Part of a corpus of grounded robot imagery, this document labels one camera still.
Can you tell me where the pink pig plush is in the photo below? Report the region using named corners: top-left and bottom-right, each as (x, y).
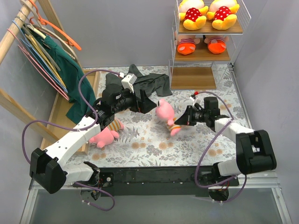
top-left (89, 119), bottom-right (124, 148)
top-left (156, 99), bottom-right (181, 136)

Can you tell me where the black-haired doll striped shirt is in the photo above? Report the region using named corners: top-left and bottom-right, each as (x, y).
top-left (175, 35), bottom-right (200, 56)

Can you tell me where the yellow frog plush big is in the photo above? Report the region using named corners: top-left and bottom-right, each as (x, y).
top-left (178, 0), bottom-right (209, 31)

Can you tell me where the yellow frog plush small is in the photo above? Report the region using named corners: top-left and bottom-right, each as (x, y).
top-left (206, 0), bottom-right (240, 30)

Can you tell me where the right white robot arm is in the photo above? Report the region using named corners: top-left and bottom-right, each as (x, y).
top-left (175, 97), bottom-right (277, 186)

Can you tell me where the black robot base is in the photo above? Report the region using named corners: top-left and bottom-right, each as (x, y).
top-left (96, 166), bottom-right (239, 201)

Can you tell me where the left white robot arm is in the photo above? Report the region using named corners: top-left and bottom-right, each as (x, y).
top-left (29, 84), bottom-right (157, 194)

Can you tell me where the dark grey cloth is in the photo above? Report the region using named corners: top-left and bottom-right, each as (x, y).
top-left (105, 63), bottom-right (173, 98)

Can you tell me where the floral table mat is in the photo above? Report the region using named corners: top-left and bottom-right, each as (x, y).
top-left (67, 65), bottom-right (249, 167)

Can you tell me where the green shirt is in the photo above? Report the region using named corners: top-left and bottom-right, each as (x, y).
top-left (33, 34), bottom-right (96, 124)

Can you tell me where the wooden clothes rack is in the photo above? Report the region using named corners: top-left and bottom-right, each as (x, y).
top-left (0, 0), bottom-right (101, 154)

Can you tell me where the pink hanger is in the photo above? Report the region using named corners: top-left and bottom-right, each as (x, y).
top-left (7, 28), bottom-right (69, 101)

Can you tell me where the grey hanger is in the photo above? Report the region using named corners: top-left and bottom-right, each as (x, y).
top-left (24, 23), bottom-right (60, 71)

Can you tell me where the yellow hanger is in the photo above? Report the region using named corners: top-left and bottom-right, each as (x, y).
top-left (25, 34), bottom-right (66, 89)

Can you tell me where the blue hanger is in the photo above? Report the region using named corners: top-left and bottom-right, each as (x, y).
top-left (12, 20), bottom-right (68, 93)

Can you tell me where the orange hanger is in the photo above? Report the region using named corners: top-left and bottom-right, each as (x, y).
top-left (29, 0), bottom-right (82, 51)

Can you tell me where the beige hanger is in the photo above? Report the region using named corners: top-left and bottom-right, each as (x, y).
top-left (20, 0), bottom-right (80, 65)

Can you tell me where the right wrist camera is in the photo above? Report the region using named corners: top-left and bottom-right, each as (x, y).
top-left (190, 91), bottom-right (200, 107)

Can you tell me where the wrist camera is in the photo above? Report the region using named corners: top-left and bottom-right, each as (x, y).
top-left (190, 91), bottom-right (200, 107)
top-left (119, 72), bottom-right (137, 93)

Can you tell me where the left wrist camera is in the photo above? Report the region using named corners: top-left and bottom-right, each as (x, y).
top-left (119, 72), bottom-right (137, 93)

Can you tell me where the wire and wood shelf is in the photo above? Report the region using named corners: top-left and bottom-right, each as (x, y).
top-left (168, 0), bottom-right (252, 91)

